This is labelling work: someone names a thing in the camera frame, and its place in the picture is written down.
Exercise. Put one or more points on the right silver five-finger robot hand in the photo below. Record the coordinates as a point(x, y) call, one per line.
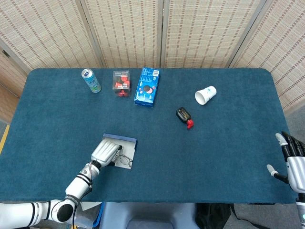
point(296, 167)

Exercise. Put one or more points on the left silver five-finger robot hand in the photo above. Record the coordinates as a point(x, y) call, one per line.
point(104, 152)

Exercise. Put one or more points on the wire-frame eyeglasses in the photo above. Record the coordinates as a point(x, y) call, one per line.
point(126, 160)

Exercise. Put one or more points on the blue grey glasses case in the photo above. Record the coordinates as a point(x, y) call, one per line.
point(128, 147)

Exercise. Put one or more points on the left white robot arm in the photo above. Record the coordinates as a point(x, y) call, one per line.
point(76, 186)

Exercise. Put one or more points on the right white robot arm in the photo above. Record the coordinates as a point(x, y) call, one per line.
point(300, 210)

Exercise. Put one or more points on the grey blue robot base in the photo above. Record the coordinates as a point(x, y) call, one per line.
point(147, 214)

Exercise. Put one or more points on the clear box of red caps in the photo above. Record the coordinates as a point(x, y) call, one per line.
point(121, 83)

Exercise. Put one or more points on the blue cookie box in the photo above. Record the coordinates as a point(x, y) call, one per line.
point(145, 90)

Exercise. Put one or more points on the blue plastic bin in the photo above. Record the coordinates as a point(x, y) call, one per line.
point(98, 217)

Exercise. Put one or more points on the light blue drink can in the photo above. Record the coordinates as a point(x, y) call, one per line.
point(91, 82)

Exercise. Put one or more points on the blue carpet table cover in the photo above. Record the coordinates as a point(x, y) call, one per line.
point(190, 155)

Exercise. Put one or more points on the black red small gadget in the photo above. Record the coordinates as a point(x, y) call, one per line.
point(183, 114)

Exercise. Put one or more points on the black bag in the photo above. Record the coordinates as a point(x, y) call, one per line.
point(212, 214)

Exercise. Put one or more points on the yellow floor tape strip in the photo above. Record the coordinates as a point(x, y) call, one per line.
point(4, 138)

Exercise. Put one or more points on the white paper cup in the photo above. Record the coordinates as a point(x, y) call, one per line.
point(205, 94)

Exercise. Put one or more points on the woven bamboo screen panel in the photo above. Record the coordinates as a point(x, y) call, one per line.
point(128, 31)
point(9, 76)
point(286, 47)
point(47, 31)
point(209, 31)

